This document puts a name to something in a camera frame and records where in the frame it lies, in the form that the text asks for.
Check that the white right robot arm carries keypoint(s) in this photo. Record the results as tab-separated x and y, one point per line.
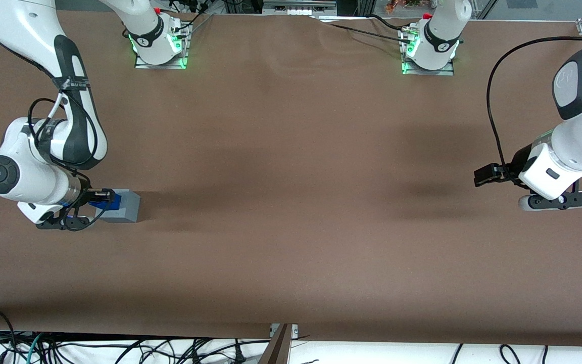
28	177

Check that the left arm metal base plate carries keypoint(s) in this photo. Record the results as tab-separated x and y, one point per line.
445	72

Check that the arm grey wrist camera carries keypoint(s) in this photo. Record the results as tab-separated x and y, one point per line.
564	200
48	223

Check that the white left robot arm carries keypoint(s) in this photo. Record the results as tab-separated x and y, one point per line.
579	136

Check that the blue plastic insert part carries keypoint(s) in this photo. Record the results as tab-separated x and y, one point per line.
111	203

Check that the small metal edge bracket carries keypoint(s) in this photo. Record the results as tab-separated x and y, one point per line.
295	329

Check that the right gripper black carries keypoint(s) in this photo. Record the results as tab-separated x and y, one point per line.
85	195

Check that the white power strip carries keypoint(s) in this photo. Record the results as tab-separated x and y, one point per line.
296	10

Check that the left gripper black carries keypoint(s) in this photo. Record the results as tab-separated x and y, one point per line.
520	163

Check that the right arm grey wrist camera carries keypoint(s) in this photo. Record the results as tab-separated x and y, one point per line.
48	223

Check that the brown table mat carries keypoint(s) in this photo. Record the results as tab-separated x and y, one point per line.
321	227

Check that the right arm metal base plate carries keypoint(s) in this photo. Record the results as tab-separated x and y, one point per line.
144	65

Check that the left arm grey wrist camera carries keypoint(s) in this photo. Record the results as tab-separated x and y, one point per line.
564	200

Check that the dark slanted stand post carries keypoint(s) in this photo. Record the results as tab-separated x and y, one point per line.
278	349

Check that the gray square base block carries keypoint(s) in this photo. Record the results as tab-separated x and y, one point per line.
128	207

